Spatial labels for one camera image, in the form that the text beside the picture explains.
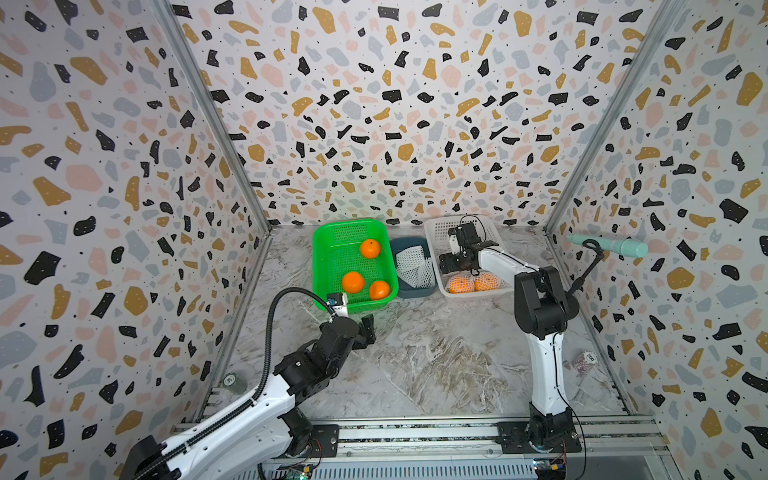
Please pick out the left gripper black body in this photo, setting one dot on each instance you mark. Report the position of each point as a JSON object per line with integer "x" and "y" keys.
{"x": 336, "y": 370}

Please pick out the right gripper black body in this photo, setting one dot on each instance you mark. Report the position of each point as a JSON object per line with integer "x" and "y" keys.
{"x": 465, "y": 262}

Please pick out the white foam net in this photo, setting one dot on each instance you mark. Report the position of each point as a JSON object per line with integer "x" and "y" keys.
{"x": 423, "y": 276}
{"x": 410, "y": 258}

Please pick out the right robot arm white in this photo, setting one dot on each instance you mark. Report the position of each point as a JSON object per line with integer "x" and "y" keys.
{"x": 542, "y": 310}

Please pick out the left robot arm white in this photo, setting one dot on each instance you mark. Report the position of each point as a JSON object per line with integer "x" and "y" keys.
{"x": 263, "y": 424}

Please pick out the white plastic mesh basket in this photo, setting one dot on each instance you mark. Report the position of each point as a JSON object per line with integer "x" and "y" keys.
{"x": 436, "y": 231}

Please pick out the dark teal plastic bin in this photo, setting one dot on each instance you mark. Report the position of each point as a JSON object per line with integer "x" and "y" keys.
{"x": 406, "y": 290}

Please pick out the green patterned tape roll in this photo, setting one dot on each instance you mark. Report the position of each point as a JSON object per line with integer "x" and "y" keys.
{"x": 234, "y": 384}

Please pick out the green plastic mesh basket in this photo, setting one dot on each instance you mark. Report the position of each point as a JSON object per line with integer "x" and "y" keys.
{"x": 336, "y": 251}

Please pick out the small crumpled wrapper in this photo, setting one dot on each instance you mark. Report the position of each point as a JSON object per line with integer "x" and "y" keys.
{"x": 584, "y": 362}

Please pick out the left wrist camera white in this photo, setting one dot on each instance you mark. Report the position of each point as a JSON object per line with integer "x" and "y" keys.
{"x": 339, "y": 303}

